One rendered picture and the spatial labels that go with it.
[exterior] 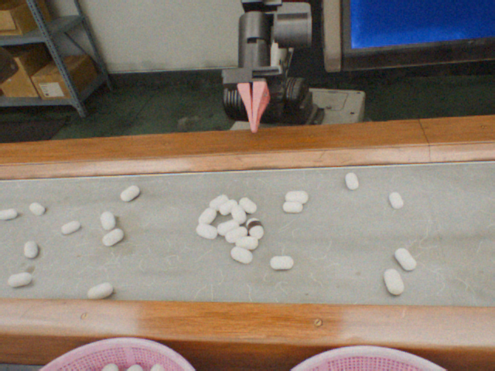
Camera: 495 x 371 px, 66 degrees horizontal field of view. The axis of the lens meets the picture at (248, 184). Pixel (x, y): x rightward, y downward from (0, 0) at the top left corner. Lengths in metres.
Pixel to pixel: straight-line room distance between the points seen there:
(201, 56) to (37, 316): 2.43
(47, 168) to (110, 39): 2.26
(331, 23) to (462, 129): 0.51
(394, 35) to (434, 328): 0.32
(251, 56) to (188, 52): 2.22
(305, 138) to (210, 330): 0.42
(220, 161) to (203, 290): 0.29
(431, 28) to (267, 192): 0.41
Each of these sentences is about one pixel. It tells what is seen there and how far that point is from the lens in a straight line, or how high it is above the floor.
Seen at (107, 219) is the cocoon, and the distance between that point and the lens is 0.70.
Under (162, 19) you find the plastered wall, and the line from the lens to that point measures 2.87.
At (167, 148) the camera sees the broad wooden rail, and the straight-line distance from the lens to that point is 0.82.
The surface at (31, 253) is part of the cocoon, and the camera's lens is 0.73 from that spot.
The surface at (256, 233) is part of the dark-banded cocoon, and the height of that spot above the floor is 0.76.
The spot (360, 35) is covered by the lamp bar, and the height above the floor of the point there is 1.07.
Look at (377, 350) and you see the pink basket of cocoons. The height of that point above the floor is 0.77.
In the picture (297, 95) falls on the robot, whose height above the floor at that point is 0.63.
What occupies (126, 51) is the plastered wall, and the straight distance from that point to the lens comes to 3.09.
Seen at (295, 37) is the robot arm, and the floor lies 0.96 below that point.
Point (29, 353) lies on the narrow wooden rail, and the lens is 0.66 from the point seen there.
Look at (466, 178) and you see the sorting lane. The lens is 0.74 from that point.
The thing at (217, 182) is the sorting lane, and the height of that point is 0.74.
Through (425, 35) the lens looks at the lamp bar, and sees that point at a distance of 0.37.
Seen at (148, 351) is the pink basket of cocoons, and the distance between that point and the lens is 0.52.
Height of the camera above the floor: 1.19
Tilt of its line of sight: 39 degrees down
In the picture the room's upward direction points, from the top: 10 degrees counter-clockwise
